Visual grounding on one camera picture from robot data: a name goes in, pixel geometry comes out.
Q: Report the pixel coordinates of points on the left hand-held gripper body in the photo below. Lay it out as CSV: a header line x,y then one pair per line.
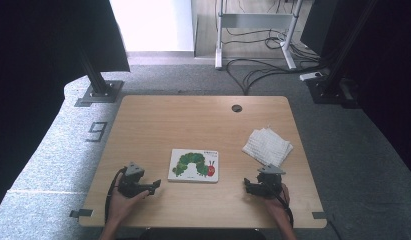
x,y
131,186

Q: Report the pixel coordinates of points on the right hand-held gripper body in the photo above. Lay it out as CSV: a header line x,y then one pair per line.
x,y
269,185

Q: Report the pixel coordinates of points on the white cloth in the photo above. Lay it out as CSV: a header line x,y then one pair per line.
x,y
268,146

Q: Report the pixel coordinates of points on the caterpillar picture board book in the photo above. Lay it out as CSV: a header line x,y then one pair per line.
x,y
193,165

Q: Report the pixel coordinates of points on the person's left hand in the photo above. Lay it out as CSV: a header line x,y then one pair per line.
x,y
121,206

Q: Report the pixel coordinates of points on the person's right hand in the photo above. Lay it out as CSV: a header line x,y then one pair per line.
x,y
278,208

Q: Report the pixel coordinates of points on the grey tape piece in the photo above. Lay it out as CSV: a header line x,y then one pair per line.
x,y
319,215
81,213

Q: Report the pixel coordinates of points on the person's dark lap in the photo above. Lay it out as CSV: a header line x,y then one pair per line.
x,y
203,234

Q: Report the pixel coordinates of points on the black metal stand with baseplate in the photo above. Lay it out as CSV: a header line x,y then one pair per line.
x,y
99,90
329,88

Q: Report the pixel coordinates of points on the white power strip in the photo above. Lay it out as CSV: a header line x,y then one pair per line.
x,y
311,76

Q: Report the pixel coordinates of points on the black curtain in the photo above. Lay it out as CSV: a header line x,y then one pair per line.
x,y
386,66
33,66

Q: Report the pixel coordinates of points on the white metal desk frame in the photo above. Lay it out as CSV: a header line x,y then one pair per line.
x,y
253,20

